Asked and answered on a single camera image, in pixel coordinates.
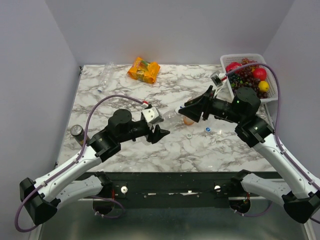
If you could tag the red round fruit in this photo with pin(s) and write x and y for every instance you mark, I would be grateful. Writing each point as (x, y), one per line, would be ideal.
(260, 73)

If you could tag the dark red grape bunch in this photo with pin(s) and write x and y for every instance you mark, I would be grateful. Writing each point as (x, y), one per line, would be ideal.
(249, 81)

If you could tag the black base frame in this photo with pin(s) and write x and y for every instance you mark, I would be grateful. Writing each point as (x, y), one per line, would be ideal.
(168, 190)

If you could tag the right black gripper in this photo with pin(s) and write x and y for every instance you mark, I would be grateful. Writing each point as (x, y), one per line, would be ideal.
(193, 109)

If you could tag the red apple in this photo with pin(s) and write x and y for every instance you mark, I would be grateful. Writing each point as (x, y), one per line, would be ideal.
(232, 66)

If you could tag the orange juice bottle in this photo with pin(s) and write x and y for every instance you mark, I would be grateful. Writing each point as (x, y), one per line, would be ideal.
(187, 121)

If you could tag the clear bottle blue cap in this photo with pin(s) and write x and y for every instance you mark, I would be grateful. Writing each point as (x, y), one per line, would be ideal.
(106, 76)

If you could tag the white plastic basket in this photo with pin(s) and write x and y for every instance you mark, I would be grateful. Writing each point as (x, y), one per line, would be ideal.
(272, 93)

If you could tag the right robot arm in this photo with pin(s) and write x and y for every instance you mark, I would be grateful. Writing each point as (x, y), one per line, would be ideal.
(300, 194)

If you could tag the blue grape bunch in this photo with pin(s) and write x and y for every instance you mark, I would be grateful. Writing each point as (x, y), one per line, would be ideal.
(235, 79)

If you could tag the black yellow drink can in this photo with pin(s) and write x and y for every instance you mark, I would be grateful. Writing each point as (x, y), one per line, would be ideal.
(78, 133)

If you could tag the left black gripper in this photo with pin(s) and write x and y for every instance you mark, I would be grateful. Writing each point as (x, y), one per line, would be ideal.
(158, 134)

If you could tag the yellow lemon upper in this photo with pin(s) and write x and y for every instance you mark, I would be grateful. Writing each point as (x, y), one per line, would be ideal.
(263, 86)

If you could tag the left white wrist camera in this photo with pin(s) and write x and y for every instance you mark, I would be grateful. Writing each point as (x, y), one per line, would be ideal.
(152, 116)

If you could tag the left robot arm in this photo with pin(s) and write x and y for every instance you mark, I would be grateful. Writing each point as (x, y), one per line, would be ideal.
(43, 196)

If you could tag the orange snack bag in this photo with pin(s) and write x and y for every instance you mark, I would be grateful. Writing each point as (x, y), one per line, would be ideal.
(144, 71)

